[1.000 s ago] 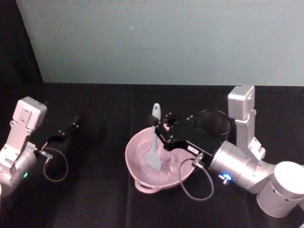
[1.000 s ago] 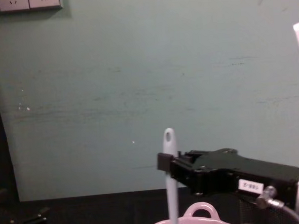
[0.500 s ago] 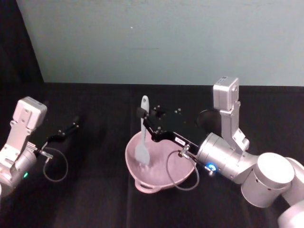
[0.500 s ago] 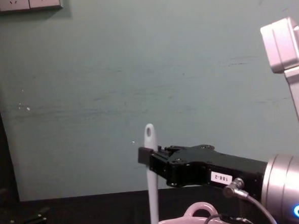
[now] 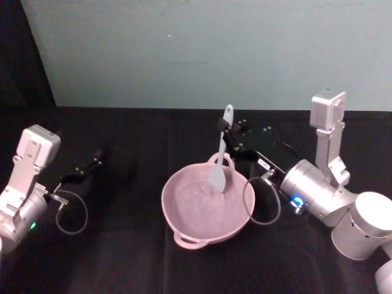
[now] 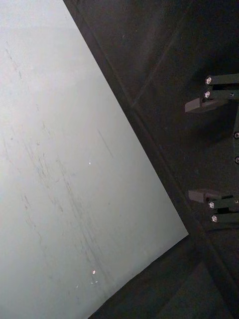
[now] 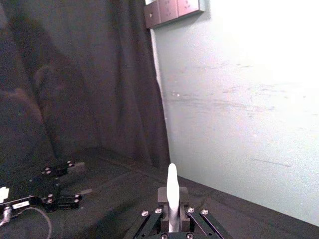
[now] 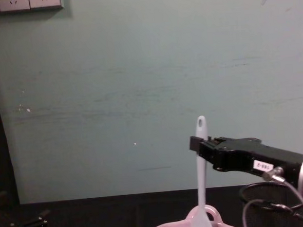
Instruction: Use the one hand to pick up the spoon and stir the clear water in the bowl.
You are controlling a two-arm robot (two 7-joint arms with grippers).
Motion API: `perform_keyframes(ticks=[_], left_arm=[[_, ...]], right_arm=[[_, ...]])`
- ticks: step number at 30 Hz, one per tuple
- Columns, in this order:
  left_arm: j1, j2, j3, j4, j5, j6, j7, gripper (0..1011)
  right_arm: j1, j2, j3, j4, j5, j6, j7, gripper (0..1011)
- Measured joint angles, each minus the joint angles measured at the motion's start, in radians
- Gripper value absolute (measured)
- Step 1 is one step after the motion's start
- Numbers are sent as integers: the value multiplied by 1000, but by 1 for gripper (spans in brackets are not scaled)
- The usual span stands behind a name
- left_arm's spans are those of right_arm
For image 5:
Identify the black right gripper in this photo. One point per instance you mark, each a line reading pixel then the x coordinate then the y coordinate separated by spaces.
pixel 272 147

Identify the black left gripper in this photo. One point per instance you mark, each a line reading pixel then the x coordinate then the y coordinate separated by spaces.
pixel 65 160

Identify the grey spatula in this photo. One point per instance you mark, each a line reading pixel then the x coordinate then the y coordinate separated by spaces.
pixel 218 179

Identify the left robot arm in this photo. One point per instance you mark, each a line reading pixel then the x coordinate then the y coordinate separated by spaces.
pixel 24 183

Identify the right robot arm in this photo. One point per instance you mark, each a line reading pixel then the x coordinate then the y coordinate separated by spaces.
pixel 349 211

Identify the black table cloth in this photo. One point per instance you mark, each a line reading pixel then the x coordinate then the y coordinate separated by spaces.
pixel 128 263

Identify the black hanging drape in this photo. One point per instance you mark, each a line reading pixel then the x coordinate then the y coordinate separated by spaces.
pixel 18 55

